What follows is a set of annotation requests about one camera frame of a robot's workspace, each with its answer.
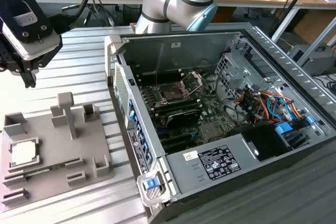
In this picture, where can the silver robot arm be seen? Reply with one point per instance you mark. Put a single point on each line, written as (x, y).
(157, 6)

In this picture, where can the grey computer box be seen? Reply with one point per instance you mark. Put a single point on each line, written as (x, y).
(317, 58)

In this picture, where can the black graphics card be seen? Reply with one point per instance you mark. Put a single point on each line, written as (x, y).
(183, 119)

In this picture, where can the brown cardboard box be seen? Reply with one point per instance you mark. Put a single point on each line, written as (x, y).
(312, 24)

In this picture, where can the open PC case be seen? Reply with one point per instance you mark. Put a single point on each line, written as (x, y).
(183, 51)

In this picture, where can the grey parts rack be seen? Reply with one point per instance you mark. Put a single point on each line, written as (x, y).
(52, 150)

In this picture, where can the blue case latch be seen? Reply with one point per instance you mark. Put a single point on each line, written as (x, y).
(151, 184)

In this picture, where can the black fan shroud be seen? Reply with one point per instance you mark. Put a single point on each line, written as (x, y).
(265, 140)

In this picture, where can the green motherboard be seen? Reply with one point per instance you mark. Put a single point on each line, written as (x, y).
(210, 111)

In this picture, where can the small blue clip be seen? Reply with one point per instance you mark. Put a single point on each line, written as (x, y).
(310, 119)

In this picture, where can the black installed RAM stick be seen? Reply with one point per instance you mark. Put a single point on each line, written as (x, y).
(178, 104)

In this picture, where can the CPU socket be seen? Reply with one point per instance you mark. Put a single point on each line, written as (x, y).
(170, 94)

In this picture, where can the grey power supply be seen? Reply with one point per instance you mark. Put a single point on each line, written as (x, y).
(181, 174)

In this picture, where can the blue disk carrier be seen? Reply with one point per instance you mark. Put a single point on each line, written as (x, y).
(284, 129)

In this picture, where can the green RAM stick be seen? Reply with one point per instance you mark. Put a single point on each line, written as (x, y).
(56, 167)

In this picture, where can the metal drive cage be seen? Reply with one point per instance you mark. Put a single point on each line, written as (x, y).
(231, 77)

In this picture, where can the black stand pole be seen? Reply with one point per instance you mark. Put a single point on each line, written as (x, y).
(291, 5)

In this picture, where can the thin locking lever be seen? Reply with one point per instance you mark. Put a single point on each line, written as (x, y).
(156, 78)

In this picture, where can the silver CPU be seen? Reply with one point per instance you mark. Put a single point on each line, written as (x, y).
(23, 153)

